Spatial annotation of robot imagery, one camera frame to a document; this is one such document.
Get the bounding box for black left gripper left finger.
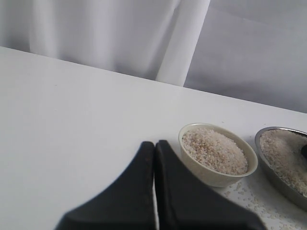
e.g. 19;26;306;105
56;141;156;230

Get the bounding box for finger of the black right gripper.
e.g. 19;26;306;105
301;145;307;159

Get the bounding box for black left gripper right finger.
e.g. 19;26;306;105
153;140;266;230

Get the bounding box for rice in steel tray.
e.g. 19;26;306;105
260;129;307;196

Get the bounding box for white ceramic bowl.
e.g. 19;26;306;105
178;123;258;187

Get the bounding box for rice in white bowl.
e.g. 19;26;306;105
182;127;248;175

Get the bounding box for spilled rice grains on table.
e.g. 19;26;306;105
216;180;307;230

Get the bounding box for round steel tray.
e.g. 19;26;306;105
255;126;307;210

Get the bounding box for white backdrop curtain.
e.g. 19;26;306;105
0;0;307;112

